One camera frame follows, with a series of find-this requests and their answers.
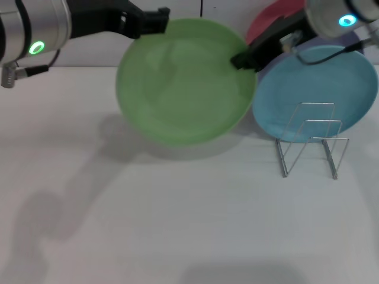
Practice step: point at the red plate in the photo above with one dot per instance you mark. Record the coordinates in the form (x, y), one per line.
(266, 20)

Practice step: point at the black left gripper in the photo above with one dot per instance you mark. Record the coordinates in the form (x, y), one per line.
(94, 17)

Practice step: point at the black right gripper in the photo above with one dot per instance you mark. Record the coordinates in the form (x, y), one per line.
(281, 35)

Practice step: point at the purple plate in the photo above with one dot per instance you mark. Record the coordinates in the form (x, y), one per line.
(352, 40)

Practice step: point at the green plate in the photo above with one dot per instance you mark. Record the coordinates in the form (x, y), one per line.
(186, 85)

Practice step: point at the teal plate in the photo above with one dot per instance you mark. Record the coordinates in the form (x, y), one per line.
(314, 88)

